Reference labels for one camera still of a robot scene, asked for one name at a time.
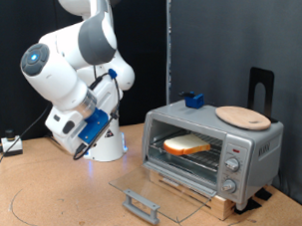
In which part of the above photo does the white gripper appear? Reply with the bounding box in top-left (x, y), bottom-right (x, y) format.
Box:
top-left (43, 74), bottom-right (127, 156)

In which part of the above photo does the slice of white bread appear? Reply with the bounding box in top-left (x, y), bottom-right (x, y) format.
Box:
top-left (162, 132), bottom-right (212, 157)

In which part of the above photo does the silver oven knob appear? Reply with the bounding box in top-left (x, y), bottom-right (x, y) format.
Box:
top-left (220, 178), bottom-right (238, 194)
top-left (224, 155), bottom-right (242, 173)

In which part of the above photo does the silver toaster oven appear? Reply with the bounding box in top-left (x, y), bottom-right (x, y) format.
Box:
top-left (139, 96), bottom-right (288, 214)

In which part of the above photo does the white power adapter box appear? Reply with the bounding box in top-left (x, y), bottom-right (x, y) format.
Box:
top-left (0, 128), bottom-right (24, 158)

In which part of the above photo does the vertical aluminium pole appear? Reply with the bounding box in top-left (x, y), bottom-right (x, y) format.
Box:
top-left (162, 0), bottom-right (175, 106)

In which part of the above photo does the wooden slatted crate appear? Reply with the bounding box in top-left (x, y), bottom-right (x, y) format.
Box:
top-left (149, 166), bottom-right (237, 224)

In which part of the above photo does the round wooden cutting board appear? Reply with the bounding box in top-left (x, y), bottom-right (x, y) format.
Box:
top-left (214, 104), bottom-right (272, 132)

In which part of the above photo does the black foam pad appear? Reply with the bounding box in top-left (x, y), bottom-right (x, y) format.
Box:
top-left (254, 186), bottom-right (274, 202)
top-left (233, 197), bottom-right (263, 216)

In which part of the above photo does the black metal bookend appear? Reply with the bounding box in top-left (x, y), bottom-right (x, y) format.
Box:
top-left (246, 66), bottom-right (279, 124)

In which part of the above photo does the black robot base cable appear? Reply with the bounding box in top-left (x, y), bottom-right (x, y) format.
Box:
top-left (43, 133), bottom-right (61, 145)

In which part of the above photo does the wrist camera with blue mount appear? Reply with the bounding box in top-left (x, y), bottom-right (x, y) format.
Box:
top-left (76, 107), bottom-right (112, 145)

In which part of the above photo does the long black hanging cable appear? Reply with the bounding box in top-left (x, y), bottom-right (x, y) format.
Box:
top-left (0, 102), bottom-right (55, 172)

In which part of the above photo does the black camera cable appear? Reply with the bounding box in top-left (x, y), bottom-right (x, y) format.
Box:
top-left (69, 72), bottom-right (125, 161)

